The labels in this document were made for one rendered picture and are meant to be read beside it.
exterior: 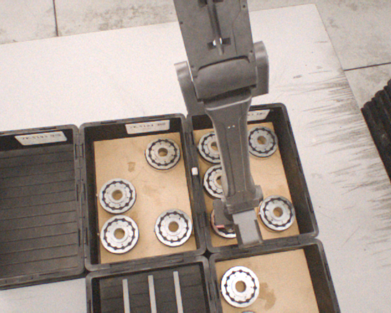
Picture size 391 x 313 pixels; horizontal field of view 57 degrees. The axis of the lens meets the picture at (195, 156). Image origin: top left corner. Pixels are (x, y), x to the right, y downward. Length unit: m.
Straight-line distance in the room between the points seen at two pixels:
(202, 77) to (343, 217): 0.96
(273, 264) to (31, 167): 0.74
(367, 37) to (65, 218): 2.23
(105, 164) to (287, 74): 0.77
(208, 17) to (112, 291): 0.79
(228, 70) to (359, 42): 2.28
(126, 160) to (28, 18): 1.66
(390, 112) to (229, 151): 1.47
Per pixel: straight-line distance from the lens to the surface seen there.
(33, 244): 1.09
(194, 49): 0.41
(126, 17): 2.49
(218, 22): 0.41
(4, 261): 1.12
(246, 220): 0.80
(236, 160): 0.58
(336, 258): 1.27
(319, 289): 1.06
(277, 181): 1.11
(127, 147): 1.11
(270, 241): 0.96
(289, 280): 1.07
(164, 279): 1.02
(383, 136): 2.01
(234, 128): 0.51
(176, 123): 1.07
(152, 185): 1.06
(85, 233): 0.95
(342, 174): 1.35
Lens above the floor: 1.85
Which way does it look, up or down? 69 degrees down
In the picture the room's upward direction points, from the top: 11 degrees clockwise
